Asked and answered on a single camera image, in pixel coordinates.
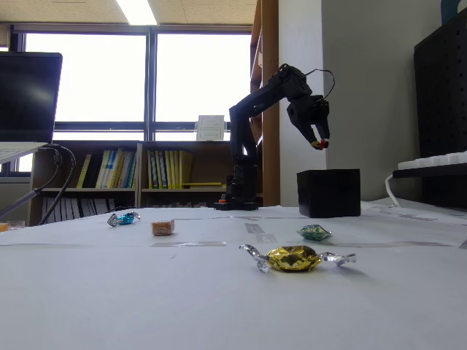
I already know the black box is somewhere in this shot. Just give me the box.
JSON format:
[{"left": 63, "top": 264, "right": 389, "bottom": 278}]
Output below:
[{"left": 296, "top": 168, "right": 362, "bottom": 219}]

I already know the tall wooden bookshelf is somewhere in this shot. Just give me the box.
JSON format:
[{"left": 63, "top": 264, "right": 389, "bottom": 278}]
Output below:
[{"left": 250, "top": 0, "right": 281, "bottom": 207}]

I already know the white paper notice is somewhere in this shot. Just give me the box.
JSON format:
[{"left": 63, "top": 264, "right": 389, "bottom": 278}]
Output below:
[{"left": 196, "top": 114, "right": 225, "bottom": 141}]

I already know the green foil wrapped candy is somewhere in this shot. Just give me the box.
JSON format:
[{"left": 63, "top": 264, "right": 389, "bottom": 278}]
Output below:
[{"left": 296, "top": 224, "right": 333, "bottom": 242}]

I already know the flat lying yellow book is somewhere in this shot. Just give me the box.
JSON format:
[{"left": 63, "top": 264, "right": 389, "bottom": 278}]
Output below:
[{"left": 182, "top": 182, "right": 228, "bottom": 190}]

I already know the white power strip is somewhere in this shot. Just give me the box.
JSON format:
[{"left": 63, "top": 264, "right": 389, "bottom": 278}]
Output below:
[{"left": 397, "top": 152, "right": 467, "bottom": 171}]

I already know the black pegboard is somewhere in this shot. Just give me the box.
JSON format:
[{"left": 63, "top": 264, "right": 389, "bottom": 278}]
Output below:
[{"left": 414, "top": 7, "right": 467, "bottom": 209}]

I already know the gold foil wrapped candy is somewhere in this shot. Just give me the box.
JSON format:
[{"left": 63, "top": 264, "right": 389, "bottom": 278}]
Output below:
[{"left": 239, "top": 243, "right": 357, "bottom": 274}]

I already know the orange wrapped caramel candy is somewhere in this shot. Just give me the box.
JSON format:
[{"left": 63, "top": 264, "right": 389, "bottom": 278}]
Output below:
[{"left": 151, "top": 219, "right": 176, "bottom": 237}]

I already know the teal object on pegboard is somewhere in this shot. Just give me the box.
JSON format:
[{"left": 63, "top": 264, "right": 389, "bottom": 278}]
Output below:
[{"left": 440, "top": 0, "right": 462, "bottom": 25}]

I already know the low wooden bookshelf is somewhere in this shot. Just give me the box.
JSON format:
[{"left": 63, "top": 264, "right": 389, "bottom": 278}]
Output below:
[{"left": 28, "top": 140, "right": 263, "bottom": 227}]

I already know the white paper table cover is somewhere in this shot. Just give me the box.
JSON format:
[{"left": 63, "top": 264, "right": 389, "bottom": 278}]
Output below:
[{"left": 0, "top": 198, "right": 467, "bottom": 350}]

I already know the ceiling light panel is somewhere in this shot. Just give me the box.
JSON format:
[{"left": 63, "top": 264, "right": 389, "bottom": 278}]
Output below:
[{"left": 115, "top": 0, "right": 160, "bottom": 26}]

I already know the blue foil wrapped candy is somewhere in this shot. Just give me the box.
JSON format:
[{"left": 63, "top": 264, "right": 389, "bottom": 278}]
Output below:
[{"left": 107, "top": 210, "right": 142, "bottom": 228}]

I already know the slanted yellow book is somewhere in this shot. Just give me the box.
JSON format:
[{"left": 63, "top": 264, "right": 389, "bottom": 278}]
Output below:
[{"left": 76, "top": 153, "right": 93, "bottom": 190}]

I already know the laptop with dark screen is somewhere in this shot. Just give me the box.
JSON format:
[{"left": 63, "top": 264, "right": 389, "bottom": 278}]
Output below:
[{"left": 0, "top": 51, "right": 63, "bottom": 165}]

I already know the white power strip cable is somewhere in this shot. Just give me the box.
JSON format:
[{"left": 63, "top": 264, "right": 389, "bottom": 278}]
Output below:
[{"left": 384, "top": 174, "right": 403, "bottom": 208}]

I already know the window frame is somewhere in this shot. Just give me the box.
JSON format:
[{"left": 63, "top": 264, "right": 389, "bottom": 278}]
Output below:
[{"left": 9, "top": 23, "right": 253, "bottom": 142}]

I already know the black cable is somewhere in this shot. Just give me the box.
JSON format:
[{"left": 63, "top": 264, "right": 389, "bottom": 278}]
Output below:
[
  {"left": 0, "top": 147, "right": 62, "bottom": 220},
  {"left": 36, "top": 144, "right": 77, "bottom": 227}
]

